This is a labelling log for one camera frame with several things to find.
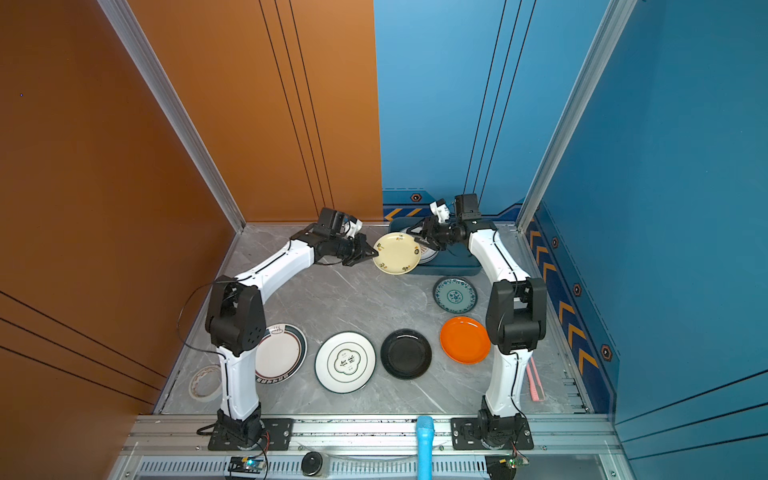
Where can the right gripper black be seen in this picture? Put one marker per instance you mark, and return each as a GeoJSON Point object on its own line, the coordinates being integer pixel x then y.
{"type": "Point", "coordinates": [430, 223]}

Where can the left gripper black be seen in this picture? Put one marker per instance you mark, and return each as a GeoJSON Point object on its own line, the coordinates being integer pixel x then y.
{"type": "Point", "coordinates": [360, 254]}

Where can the cream yellow plate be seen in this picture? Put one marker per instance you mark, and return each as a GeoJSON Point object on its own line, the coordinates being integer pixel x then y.
{"type": "Point", "coordinates": [398, 253]}

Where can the teal patterned plate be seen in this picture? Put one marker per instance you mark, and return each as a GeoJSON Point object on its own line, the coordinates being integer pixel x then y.
{"type": "Point", "coordinates": [455, 295]}

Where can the black plate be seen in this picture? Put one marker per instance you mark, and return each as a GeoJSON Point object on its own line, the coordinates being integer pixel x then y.
{"type": "Point", "coordinates": [406, 354]}

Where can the orange plate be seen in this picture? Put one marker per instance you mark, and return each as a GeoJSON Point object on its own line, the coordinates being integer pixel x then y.
{"type": "Point", "coordinates": [464, 340]}

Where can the sunburst plate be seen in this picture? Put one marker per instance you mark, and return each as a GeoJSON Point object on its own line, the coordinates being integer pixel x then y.
{"type": "Point", "coordinates": [427, 254]}

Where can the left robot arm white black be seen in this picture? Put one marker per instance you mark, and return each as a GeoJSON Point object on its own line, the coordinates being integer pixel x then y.
{"type": "Point", "coordinates": [236, 320]}

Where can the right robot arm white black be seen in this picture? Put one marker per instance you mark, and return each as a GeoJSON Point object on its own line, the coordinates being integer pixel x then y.
{"type": "Point", "coordinates": [515, 319]}

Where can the teal plastic bin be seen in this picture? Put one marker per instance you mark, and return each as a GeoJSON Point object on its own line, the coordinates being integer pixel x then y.
{"type": "Point", "coordinates": [455, 261]}

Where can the large white flower plate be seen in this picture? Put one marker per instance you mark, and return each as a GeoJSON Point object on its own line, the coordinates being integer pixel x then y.
{"type": "Point", "coordinates": [345, 362]}

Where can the white plate dark rim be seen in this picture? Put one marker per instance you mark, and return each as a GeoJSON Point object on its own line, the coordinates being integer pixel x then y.
{"type": "Point", "coordinates": [280, 354]}

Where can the pink flat tool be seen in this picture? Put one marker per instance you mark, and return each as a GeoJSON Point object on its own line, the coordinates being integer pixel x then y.
{"type": "Point", "coordinates": [536, 389]}

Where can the tape roll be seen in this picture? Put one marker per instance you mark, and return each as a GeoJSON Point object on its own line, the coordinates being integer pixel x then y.
{"type": "Point", "coordinates": [205, 385]}

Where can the black round knob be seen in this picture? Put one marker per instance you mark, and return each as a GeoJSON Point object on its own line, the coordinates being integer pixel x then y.
{"type": "Point", "coordinates": [313, 464]}

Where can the right circuit board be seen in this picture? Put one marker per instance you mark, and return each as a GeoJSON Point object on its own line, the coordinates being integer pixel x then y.
{"type": "Point", "coordinates": [514, 461]}

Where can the circuit board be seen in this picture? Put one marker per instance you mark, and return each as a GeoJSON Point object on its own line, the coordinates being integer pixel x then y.
{"type": "Point", "coordinates": [514, 461]}
{"type": "Point", "coordinates": [249, 467]}

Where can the left circuit board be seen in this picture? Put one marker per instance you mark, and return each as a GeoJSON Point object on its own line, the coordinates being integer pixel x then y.
{"type": "Point", "coordinates": [249, 467]}

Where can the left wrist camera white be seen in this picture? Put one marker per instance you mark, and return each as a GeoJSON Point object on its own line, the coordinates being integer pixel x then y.
{"type": "Point", "coordinates": [351, 227]}

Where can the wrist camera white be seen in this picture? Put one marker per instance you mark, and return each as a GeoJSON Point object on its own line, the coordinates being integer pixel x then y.
{"type": "Point", "coordinates": [351, 227]}
{"type": "Point", "coordinates": [440, 211]}

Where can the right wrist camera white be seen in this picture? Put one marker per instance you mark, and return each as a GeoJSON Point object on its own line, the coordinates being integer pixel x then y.
{"type": "Point", "coordinates": [440, 211]}

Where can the blue cylinder handle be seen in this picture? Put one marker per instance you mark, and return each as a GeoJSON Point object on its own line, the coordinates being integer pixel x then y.
{"type": "Point", "coordinates": [425, 432]}

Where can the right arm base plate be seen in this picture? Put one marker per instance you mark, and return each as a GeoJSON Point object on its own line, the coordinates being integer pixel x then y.
{"type": "Point", "coordinates": [466, 435]}

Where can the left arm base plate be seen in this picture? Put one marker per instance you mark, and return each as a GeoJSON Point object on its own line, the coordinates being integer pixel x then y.
{"type": "Point", "coordinates": [275, 435]}

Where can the aluminium front rail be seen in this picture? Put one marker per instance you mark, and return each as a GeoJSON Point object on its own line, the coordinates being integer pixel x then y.
{"type": "Point", "coordinates": [374, 447]}

